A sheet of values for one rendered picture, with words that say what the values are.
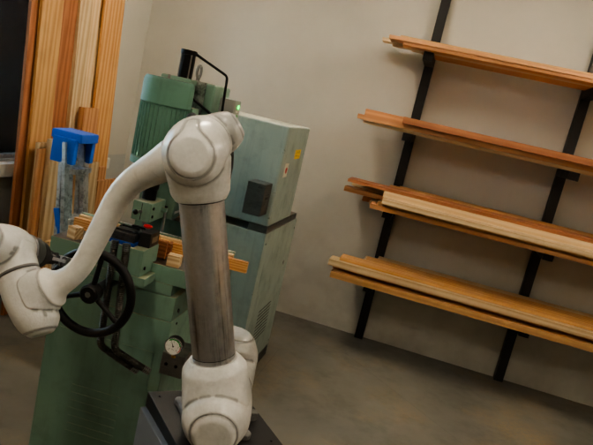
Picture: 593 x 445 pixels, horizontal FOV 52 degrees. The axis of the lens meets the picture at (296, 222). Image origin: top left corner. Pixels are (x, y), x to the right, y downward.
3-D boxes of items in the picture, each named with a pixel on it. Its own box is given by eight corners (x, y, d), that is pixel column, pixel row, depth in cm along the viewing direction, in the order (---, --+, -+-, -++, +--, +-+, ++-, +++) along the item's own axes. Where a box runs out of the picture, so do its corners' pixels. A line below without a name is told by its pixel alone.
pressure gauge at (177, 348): (161, 358, 202) (165, 335, 201) (165, 353, 206) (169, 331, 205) (178, 363, 202) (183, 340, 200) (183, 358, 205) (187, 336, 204)
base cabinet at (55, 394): (21, 470, 225) (49, 290, 212) (96, 401, 281) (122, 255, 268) (135, 506, 220) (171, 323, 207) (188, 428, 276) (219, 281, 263)
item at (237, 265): (72, 227, 224) (74, 217, 223) (75, 226, 226) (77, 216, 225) (245, 274, 217) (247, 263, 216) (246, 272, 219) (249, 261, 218)
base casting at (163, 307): (51, 290, 212) (55, 265, 210) (123, 255, 268) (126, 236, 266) (172, 323, 207) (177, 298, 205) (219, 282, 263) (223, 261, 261)
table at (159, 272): (32, 257, 201) (34, 240, 200) (78, 240, 231) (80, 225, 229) (206, 305, 194) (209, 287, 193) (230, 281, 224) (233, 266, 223)
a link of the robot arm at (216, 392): (255, 416, 156) (251, 469, 135) (191, 419, 156) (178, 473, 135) (235, 112, 139) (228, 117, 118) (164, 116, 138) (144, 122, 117)
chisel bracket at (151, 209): (129, 222, 216) (133, 199, 214) (145, 216, 230) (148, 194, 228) (148, 227, 215) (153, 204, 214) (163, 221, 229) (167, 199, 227)
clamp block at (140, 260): (97, 266, 198) (101, 240, 196) (116, 258, 211) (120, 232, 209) (139, 278, 196) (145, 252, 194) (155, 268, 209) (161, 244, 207)
